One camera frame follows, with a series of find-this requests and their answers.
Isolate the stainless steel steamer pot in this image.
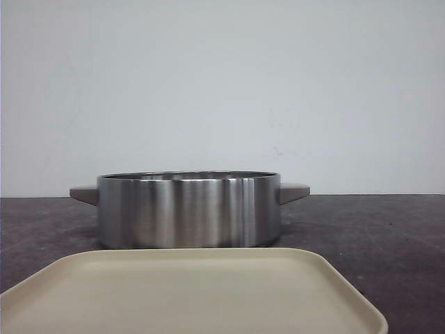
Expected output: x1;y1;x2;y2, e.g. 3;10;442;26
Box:
70;171;310;249

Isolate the cream rectangular plastic tray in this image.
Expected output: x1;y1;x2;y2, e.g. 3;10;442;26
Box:
1;248;389;333

